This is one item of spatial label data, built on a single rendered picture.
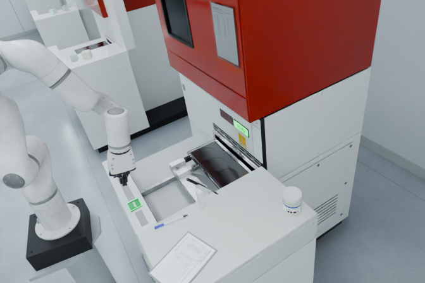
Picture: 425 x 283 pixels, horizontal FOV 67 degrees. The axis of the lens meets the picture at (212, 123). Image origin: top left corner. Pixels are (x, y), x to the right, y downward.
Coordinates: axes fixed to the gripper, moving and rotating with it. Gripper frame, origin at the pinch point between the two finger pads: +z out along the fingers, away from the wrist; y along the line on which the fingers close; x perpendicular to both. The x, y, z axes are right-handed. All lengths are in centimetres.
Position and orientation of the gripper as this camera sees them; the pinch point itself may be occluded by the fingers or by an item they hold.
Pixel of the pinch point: (123, 180)
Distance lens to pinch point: 136.8
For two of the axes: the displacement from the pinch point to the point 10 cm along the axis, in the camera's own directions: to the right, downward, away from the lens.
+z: -0.4, 8.8, 4.8
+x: 5.1, 4.3, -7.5
